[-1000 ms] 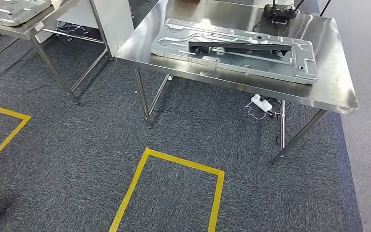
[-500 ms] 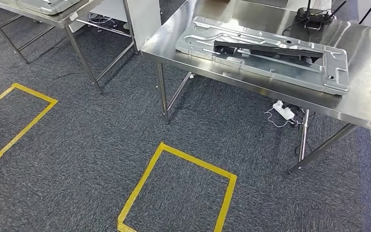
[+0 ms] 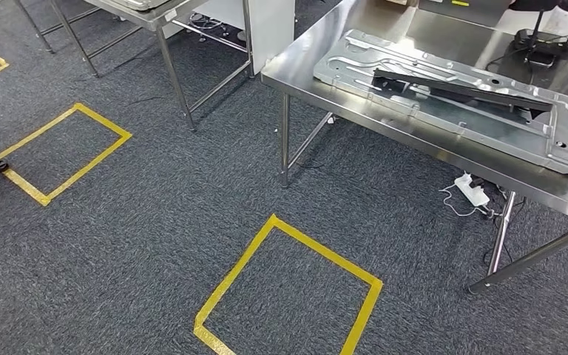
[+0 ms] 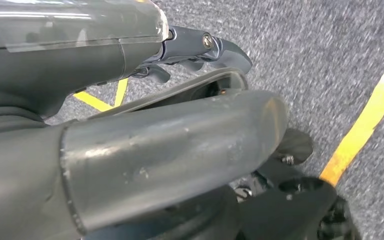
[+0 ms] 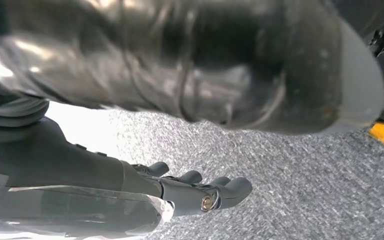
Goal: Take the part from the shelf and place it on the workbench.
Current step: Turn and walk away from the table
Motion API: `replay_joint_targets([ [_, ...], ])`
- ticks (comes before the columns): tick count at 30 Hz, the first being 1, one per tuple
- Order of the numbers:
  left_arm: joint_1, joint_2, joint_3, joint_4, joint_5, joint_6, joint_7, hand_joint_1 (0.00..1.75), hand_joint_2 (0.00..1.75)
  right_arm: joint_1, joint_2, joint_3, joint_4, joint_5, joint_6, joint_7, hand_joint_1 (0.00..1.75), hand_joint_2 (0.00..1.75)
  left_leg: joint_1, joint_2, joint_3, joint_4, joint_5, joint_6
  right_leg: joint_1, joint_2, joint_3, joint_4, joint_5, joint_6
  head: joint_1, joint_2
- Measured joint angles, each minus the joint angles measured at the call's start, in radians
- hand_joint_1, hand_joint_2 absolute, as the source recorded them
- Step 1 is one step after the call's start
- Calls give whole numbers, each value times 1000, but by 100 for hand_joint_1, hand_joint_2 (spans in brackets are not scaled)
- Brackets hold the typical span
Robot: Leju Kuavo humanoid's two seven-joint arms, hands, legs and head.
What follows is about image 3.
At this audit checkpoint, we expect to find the black plastic panel part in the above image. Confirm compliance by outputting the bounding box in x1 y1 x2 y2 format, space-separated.
372 67 555 114

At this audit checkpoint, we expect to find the steel workbench table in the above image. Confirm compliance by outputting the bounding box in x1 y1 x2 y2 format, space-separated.
260 0 568 296

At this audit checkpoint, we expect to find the white cabinet panel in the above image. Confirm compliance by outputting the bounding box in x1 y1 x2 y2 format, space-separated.
196 0 296 77

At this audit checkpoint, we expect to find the stamped sheet metal plate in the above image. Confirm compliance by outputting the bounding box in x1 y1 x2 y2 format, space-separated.
312 28 568 178

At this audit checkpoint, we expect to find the white power strip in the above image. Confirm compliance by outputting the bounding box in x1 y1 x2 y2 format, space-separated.
454 172 492 208

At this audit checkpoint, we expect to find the black remote controller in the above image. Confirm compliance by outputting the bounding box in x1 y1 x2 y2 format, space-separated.
509 10 568 67

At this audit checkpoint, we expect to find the small black phone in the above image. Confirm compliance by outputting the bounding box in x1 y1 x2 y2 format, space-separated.
526 49 557 68

